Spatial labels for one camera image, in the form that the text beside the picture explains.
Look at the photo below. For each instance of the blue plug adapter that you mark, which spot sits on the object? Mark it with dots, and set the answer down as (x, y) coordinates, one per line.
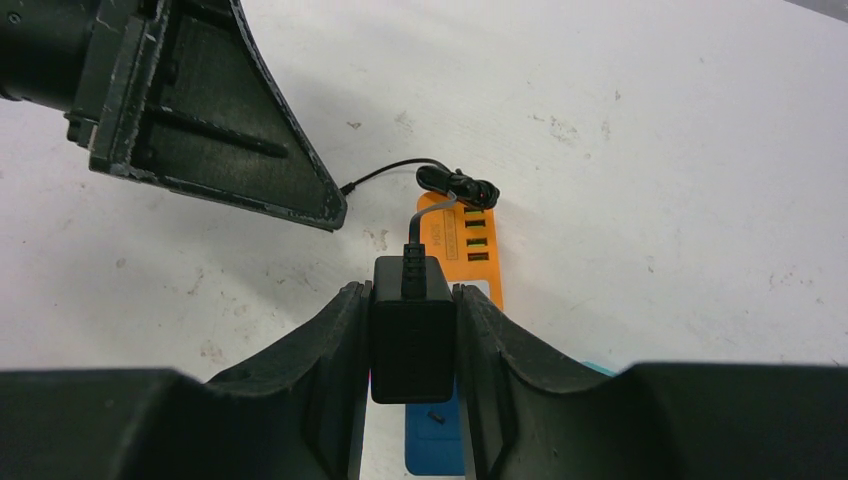
(432, 439)

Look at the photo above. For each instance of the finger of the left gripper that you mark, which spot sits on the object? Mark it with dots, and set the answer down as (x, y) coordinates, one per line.
(175, 94)

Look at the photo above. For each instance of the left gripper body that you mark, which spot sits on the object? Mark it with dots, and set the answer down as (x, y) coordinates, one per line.
(61, 54)

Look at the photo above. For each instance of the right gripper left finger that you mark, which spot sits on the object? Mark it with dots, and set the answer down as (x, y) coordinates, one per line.
(294, 410)

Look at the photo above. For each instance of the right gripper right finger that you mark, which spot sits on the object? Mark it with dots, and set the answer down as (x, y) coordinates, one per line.
(529, 411)

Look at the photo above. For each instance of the teal power strip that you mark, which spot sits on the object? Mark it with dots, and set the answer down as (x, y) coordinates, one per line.
(600, 369)

